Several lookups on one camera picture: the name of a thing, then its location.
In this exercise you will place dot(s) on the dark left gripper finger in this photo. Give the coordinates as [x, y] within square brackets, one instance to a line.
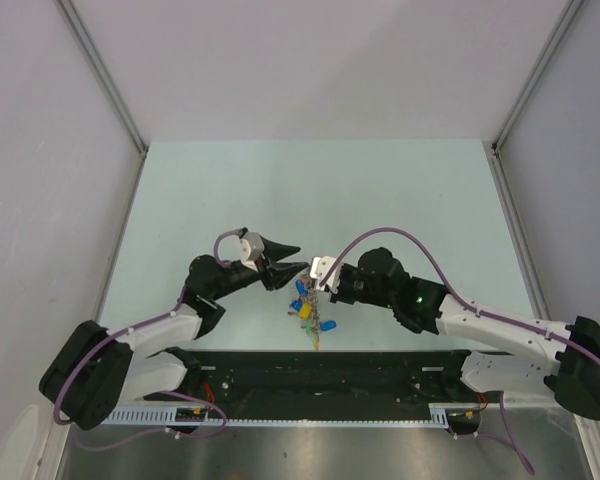
[278, 274]
[276, 252]

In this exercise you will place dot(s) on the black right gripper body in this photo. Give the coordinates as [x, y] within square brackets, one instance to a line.
[353, 288]

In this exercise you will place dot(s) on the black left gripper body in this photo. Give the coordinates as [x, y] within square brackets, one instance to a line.
[240, 277]

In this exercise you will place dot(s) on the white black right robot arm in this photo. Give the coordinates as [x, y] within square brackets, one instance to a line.
[532, 357]

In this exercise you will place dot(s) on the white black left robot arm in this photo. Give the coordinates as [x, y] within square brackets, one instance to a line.
[98, 368]

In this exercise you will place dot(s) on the yellow key tag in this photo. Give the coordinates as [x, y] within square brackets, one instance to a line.
[305, 311]

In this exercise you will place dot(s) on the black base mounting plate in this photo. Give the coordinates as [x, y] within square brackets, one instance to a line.
[345, 384]

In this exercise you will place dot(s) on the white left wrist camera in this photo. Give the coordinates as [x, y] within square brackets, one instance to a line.
[251, 248]

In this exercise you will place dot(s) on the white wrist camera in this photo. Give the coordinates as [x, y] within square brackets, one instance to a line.
[324, 272]
[251, 248]

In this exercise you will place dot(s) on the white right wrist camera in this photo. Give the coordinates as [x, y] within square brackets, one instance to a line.
[324, 272]

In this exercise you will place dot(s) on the white slotted cable duct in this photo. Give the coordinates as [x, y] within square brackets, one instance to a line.
[173, 416]

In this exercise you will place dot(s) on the aluminium frame rail left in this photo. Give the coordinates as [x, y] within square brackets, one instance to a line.
[88, 48]

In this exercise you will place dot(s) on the aluminium frame rail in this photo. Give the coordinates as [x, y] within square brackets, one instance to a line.
[88, 48]
[557, 36]

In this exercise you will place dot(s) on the aluminium frame rail right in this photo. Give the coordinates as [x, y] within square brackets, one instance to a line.
[557, 36]

